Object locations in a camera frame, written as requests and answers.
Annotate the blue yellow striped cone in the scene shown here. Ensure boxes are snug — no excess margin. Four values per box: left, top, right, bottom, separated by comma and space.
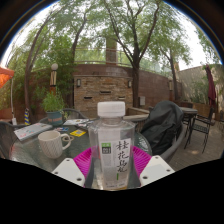
23, 107, 31, 126

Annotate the white printed booklet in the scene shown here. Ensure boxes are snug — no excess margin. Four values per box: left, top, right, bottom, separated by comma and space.
63, 118, 90, 127

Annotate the black backpack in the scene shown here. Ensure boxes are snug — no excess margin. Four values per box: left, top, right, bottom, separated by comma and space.
140, 100, 185, 156

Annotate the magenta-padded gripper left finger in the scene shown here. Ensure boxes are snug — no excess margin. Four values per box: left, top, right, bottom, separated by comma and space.
51, 146, 96, 188

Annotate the black metal patio chair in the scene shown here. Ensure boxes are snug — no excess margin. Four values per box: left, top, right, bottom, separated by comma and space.
184, 106, 216, 154

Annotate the closed maroon patio umbrella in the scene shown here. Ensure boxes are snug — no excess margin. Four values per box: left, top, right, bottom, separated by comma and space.
204, 64, 218, 111

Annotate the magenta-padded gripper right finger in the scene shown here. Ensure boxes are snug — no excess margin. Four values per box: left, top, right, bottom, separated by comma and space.
131, 145, 176, 188

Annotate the orange canopy tent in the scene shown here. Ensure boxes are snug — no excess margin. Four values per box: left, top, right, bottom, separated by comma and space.
0, 65, 16, 89

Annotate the round dark patio table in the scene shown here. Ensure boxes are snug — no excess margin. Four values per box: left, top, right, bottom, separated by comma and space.
179, 106, 199, 148

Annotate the yellow card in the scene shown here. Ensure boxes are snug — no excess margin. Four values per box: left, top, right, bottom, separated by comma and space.
69, 129, 87, 138

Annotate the white ribbed mug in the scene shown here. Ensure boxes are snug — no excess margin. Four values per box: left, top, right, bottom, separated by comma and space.
37, 130, 73, 159

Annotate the clear white-capped drink bottle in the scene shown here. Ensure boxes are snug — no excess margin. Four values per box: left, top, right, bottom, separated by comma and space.
87, 101, 136, 192

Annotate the globe-topped garden lamp post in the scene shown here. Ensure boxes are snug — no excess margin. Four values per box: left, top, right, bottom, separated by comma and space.
49, 63, 59, 96

